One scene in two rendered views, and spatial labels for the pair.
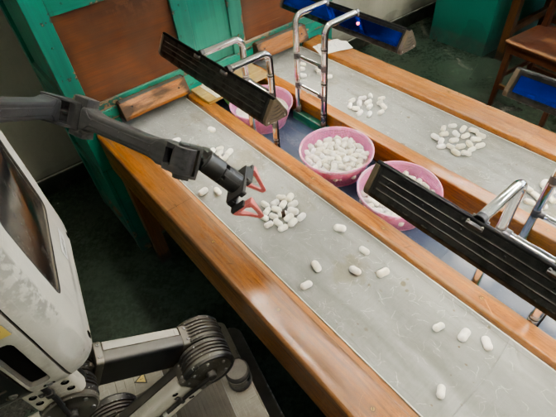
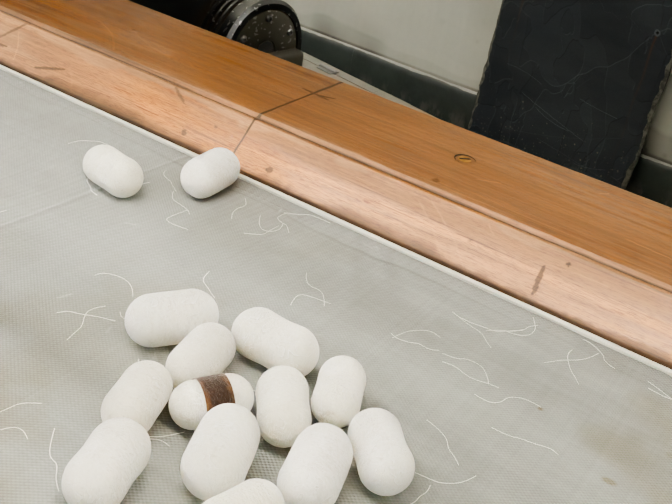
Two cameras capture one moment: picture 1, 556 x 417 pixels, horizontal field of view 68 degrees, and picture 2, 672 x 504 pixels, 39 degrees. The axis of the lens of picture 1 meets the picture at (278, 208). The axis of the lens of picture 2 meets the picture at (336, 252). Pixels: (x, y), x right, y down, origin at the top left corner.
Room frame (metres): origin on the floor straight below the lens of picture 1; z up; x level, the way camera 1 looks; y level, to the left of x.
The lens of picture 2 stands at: (1.45, 0.11, 0.97)
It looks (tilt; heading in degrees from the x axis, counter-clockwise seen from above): 30 degrees down; 154
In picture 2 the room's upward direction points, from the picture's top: 10 degrees clockwise
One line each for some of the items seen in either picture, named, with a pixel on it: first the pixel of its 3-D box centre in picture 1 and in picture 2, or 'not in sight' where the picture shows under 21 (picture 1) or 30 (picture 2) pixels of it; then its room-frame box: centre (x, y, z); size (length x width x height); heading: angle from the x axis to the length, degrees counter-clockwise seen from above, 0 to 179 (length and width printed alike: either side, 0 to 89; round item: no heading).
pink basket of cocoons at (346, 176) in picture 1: (336, 158); not in sight; (1.16, -0.23, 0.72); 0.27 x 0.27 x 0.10
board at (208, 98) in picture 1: (231, 82); not in sight; (1.70, 0.15, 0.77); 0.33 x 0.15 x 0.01; 125
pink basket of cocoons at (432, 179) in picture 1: (397, 198); not in sight; (0.93, -0.39, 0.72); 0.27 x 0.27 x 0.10
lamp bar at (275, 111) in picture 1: (213, 71); not in sight; (1.22, 0.16, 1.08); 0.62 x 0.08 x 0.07; 35
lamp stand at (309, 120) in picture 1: (325, 69); not in sight; (1.49, -0.24, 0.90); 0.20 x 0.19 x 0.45; 35
